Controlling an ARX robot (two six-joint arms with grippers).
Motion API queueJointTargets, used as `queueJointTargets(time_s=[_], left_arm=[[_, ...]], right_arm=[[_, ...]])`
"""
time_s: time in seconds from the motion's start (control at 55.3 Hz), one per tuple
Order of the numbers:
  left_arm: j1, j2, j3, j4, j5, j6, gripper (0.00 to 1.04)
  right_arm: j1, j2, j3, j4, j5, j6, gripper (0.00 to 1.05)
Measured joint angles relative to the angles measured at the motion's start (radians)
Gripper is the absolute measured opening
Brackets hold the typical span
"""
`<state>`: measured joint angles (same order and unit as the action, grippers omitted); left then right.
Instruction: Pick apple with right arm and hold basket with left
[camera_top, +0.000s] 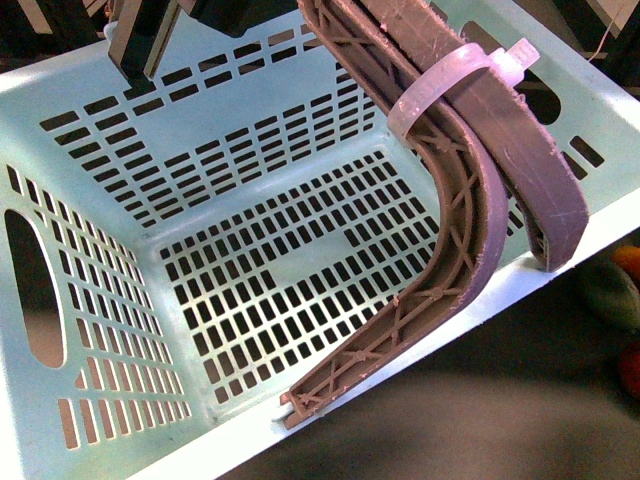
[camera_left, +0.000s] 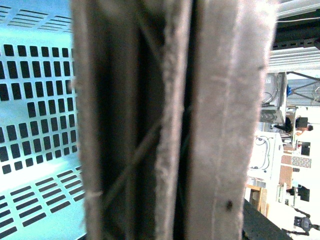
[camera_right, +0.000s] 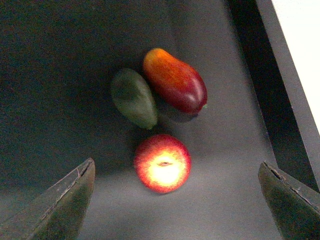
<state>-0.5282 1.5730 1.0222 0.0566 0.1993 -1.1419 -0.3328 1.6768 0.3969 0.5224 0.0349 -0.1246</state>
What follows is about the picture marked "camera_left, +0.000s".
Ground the light blue plastic basket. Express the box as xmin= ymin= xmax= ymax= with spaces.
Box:
xmin=0 ymin=0 xmax=86 ymax=240

